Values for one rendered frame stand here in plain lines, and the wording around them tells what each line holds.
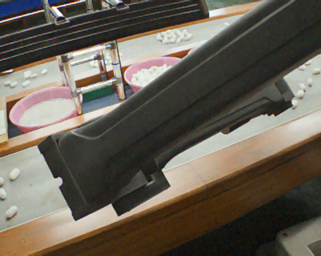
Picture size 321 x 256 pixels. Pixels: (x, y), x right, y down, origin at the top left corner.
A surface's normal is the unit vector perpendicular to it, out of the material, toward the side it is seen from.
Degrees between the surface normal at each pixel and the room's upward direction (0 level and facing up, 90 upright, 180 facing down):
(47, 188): 0
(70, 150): 60
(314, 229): 0
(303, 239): 0
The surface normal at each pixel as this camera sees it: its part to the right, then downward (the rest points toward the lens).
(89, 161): -0.41, 0.08
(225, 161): -0.10, -0.81
